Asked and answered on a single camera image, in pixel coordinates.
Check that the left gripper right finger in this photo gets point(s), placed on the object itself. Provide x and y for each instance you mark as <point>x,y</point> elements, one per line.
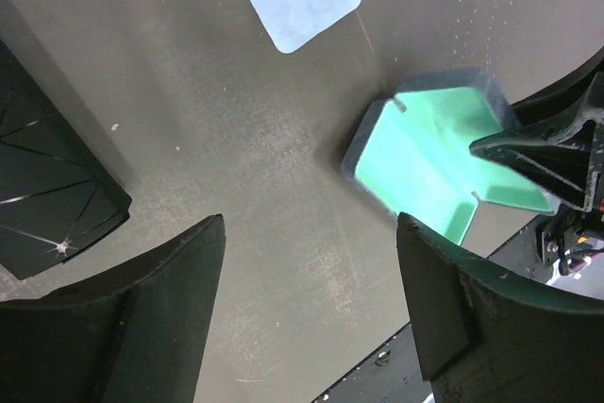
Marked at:
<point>485,334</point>

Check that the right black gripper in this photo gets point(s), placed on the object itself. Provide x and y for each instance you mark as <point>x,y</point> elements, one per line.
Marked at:
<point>559,147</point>

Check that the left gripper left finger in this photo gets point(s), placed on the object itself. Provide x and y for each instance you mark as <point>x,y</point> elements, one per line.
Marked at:
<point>134,333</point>

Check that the blue grey glasses case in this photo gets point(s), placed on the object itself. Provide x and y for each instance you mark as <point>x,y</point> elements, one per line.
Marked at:
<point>411,152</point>

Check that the black glasses case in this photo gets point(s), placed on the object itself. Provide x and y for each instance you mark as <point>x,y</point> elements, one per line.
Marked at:
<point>57,199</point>

